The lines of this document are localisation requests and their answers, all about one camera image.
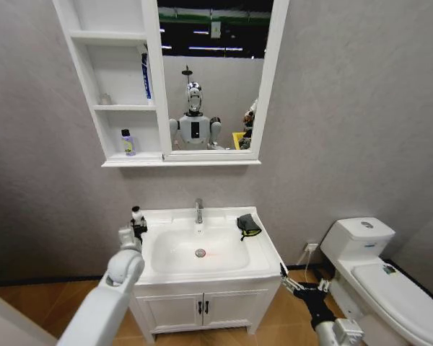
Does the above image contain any white bottle with black cap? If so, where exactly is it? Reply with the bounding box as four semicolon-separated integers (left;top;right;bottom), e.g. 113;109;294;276
131;205;146;227

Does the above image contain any white ceramic washbasin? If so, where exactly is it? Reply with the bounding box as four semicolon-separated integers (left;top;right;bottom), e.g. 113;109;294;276
134;205;281;287

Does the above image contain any grey towel with yellow trim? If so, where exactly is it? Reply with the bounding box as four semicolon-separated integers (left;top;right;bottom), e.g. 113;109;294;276
236;213;263;242

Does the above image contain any white vanity cabinet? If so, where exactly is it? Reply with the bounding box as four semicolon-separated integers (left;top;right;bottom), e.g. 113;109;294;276
127;276;283;344

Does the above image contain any white toilet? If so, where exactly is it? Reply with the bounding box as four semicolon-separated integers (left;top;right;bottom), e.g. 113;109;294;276
318;216;433;346

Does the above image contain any purple bottle with black cap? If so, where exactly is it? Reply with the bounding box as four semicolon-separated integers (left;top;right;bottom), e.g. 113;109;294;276
120;128;138;157

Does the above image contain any blue and white tube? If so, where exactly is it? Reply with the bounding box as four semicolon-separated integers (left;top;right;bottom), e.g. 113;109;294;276
140;52;155;106

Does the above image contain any white board with blue sticker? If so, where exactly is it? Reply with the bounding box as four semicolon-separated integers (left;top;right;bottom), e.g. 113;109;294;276
0;285;58;346

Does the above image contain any white-framed mirror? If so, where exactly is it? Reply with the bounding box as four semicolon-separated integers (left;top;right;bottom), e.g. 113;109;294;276
146;0;290;161

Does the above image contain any white power cable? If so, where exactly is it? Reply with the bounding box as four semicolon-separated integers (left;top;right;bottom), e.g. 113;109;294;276
294;248;313;286

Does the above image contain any white wall cabinet with shelves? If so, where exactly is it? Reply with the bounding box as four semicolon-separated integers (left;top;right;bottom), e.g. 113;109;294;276
52;0;290;168

